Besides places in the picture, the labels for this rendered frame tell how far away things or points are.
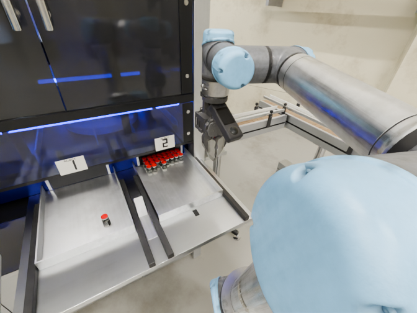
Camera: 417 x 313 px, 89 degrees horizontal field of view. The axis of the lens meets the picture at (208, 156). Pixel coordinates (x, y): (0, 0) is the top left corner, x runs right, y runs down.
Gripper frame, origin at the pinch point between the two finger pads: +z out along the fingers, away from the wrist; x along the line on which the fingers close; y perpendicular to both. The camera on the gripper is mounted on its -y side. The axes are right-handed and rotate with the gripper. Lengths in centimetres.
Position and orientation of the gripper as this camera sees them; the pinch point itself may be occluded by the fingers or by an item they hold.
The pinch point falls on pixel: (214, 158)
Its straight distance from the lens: 67.9
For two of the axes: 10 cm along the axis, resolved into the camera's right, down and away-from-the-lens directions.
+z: -0.4, 8.2, 5.7
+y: -5.0, -5.1, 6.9
